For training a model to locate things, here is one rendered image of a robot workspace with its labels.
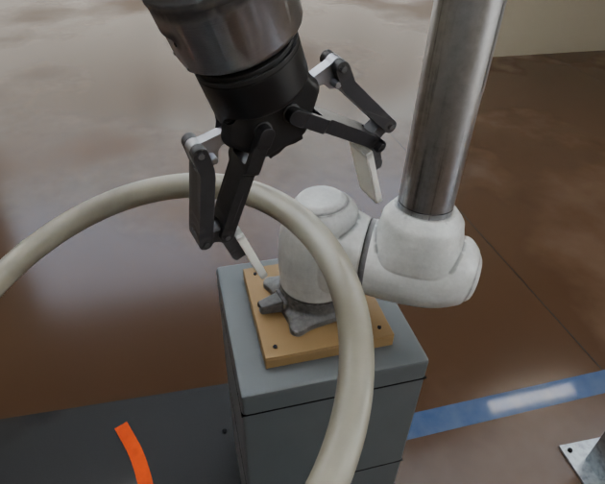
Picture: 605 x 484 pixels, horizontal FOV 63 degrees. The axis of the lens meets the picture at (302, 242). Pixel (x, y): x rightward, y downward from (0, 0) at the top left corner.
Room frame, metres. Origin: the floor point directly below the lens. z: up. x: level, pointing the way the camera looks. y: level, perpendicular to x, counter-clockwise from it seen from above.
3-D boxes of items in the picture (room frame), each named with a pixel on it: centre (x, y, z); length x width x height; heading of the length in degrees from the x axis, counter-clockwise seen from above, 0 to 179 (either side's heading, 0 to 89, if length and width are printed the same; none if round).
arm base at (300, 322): (0.80, -0.01, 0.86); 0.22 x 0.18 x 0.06; 116
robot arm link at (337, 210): (0.81, -0.04, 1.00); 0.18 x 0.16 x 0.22; 74
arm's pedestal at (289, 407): (0.81, -0.03, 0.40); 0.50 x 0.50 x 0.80; 16
